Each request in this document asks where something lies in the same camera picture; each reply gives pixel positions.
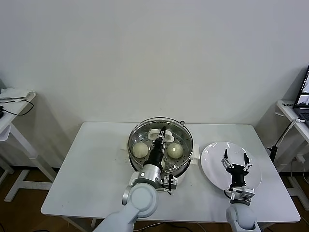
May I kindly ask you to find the open laptop with lit screen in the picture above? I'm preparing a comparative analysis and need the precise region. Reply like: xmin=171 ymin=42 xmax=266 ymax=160
xmin=292 ymin=64 xmax=309 ymax=126

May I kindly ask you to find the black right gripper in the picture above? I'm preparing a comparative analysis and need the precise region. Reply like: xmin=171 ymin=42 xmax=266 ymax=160
xmin=221 ymin=148 xmax=253 ymax=189

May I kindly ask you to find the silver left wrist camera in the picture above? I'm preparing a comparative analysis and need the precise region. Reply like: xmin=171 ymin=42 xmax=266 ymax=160
xmin=160 ymin=174 xmax=178 ymax=195

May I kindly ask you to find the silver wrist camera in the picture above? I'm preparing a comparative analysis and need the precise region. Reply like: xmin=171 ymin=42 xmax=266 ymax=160
xmin=160 ymin=174 xmax=178 ymax=195
xmin=224 ymin=185 xmax=256 ymax=206

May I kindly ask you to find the large white table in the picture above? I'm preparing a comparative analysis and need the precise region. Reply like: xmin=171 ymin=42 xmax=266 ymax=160
xmin=40 ymin=121 xmax=301 ymax=232

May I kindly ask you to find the black looped cable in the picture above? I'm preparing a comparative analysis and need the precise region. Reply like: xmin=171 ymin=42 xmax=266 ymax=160
xmin=0 ymin=98 xmax=34 ymax=116

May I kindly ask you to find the white round plate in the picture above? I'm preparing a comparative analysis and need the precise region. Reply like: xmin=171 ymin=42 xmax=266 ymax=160
xmin=200 ymin=141 xmax=262 ymax=194

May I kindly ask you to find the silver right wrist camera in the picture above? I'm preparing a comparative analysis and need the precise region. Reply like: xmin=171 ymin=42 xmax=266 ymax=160
xmin=224 ymin=185 xmax=256 ymax=206

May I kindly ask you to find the black cable with white connector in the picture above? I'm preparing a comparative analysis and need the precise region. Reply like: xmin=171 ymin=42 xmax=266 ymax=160
xmin=275 ymin=118 xmax=305 ymax=148

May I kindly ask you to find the white side table with laptop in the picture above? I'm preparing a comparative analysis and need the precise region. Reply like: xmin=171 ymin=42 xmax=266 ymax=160
xmin=276 ymin=100 xmax=309 ymax=204

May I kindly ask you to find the perforated steel steamer basket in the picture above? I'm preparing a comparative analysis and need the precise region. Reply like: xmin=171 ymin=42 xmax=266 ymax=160
xmin=127 ymin=118 xmax=194 ymax=181

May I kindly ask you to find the white electric cooker pot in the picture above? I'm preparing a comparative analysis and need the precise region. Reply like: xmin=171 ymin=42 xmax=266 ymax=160
xmin=120 ymin=142 xmax=201 ymax=191

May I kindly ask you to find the glass lid with white handle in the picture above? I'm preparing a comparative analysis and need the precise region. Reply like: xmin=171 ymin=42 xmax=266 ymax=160
xmin=127 ymin=117 xmax=194 ymax=174

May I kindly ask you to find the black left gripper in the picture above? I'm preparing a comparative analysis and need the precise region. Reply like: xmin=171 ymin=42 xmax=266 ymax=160
xmin=147 ymin=125 xmax=168 ymax=168

